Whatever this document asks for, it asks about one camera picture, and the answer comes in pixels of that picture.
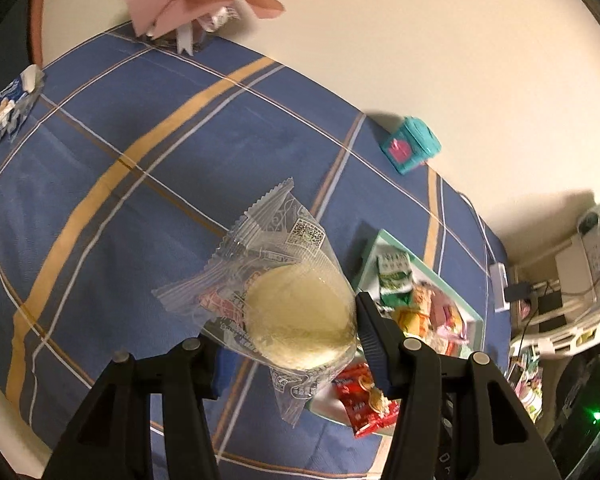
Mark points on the blue white crumpled packet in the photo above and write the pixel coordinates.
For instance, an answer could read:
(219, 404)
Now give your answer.
(10, 105)

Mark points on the white side shelf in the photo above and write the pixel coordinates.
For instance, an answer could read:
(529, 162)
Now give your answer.
(587, 320)

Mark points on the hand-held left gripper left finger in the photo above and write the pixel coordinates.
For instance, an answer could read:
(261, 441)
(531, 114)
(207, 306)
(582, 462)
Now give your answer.
(200, 365)

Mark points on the brown wooden trim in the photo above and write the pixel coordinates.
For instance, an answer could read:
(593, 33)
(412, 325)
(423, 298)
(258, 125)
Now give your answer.
(36, 20)

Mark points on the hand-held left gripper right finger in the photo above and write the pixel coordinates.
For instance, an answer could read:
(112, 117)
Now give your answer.
(375, 345)

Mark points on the round pastry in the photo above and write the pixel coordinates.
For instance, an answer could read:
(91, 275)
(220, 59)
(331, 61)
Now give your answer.
(300, 320)

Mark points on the black charger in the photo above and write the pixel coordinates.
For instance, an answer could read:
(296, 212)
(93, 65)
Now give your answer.
(519, 292)

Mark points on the orange cream snack packet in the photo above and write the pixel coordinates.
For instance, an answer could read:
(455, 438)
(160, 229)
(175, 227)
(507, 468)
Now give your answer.
(422, 296)

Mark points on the teal shallow cardboard box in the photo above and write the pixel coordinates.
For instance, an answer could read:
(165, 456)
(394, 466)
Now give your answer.
(325, 402)

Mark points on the teal toy treasure chest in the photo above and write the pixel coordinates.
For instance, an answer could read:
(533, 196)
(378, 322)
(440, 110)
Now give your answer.
(412, 142)

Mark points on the blue plaid cloth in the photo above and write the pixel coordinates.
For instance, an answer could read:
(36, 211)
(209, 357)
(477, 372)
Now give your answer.
(105, 210)

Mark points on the white power strip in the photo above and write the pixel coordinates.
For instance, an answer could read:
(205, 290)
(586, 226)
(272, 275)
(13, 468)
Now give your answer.
(500, 285)

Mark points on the red flowered snack packet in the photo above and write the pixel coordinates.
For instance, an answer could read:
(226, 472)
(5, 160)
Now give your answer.
(355, 395)

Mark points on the white box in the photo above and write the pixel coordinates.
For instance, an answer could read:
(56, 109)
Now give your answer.
(580, 270)

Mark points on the green and white snack packet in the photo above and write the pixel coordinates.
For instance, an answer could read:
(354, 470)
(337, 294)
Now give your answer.
(395, 280)

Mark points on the pink snack packet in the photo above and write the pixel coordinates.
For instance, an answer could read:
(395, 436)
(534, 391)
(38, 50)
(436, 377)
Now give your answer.
(447, 317)

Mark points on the colourful clutter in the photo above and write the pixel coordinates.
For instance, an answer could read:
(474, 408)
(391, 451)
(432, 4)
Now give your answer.
(527, 385)

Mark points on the yellow snack packet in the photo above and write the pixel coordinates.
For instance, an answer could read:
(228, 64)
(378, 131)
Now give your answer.
(410, 320)

